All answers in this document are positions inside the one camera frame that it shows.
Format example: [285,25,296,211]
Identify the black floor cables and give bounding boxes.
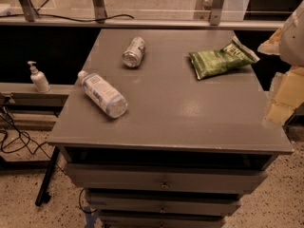
[0,93,67,176]

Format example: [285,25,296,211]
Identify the black metal table leg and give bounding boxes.
[35,147,59,206]

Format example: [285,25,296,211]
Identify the grey drawer cabinet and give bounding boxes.
[48,28,293,228]

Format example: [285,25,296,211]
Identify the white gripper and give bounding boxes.
[257,1,304,125]

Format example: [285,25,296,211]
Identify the white pump dispenser bottle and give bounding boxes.
[28,61,50,93]

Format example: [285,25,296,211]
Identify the black cable on ledge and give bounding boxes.
[0,12,135,23]

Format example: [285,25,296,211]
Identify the blue plastic water bottle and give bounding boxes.
[78,70,128,119]

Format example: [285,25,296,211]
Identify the green chip bag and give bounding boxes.
[189,36,259,80]

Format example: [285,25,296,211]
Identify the silver drink can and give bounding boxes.
[123,37,145,67]

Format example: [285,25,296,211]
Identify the metal window frame rail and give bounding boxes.
[0,0,284,30]

